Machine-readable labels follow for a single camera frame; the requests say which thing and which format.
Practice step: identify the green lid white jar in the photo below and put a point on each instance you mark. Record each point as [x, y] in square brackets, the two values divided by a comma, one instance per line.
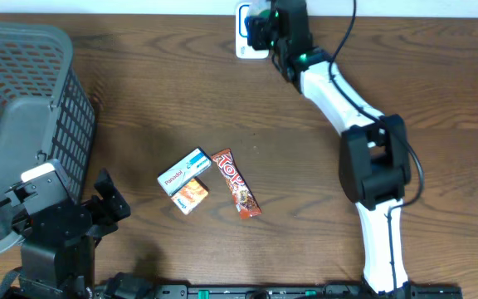
[259, 9]

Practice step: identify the grey plastic basket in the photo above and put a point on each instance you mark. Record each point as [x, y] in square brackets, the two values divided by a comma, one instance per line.
[44, 112]

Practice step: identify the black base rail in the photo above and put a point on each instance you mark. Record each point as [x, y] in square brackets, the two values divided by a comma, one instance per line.
[124, 285]

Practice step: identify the orange small box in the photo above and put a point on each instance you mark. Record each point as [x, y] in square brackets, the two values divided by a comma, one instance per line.
[190, 196]

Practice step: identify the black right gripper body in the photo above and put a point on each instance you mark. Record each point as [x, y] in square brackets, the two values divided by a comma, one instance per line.
[265, 35]

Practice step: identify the white blue Panadol box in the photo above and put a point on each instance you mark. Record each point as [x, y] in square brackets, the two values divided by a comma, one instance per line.
[190, 166]

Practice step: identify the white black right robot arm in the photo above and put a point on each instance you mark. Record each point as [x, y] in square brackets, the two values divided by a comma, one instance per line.
[374, 154]

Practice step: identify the orange Top chocolate bar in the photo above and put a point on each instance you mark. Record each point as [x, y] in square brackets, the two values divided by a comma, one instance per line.
[244, 200]

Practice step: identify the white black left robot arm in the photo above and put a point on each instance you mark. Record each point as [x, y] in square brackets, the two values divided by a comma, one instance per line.
[49, 272]

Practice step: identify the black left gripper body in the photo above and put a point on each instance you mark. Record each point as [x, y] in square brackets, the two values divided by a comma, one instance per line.
[97, 219]

